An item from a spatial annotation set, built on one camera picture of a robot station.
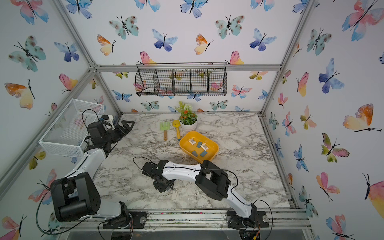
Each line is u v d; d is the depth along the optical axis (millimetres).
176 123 1107
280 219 755
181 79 980
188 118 962
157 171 623
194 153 966
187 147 1003
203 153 982
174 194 822
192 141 1038
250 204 641
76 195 428
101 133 659
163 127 1109
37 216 382
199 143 1019
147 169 678
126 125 766
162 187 754
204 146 998
